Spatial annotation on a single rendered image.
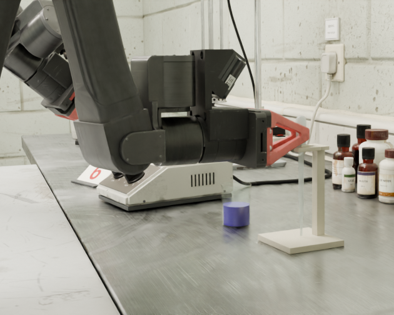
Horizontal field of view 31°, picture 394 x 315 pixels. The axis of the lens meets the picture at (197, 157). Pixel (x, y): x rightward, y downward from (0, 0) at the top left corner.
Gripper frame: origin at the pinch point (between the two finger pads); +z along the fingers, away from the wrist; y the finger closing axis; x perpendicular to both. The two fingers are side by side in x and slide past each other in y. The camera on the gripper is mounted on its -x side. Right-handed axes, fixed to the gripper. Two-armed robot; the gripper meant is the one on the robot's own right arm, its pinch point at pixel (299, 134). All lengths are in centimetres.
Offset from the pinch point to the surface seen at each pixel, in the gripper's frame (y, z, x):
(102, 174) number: 56, -10, 12
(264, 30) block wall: 106, 55, -19
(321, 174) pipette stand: -0.6, 2.8, 5.3
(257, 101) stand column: 66, 31, 0
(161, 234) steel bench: 13.2, -13.9, 14.3
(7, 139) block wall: 274, 8, 26
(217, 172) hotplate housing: 29.8, 2.9, 9.1
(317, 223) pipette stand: -0.6, 2.4, 11.7
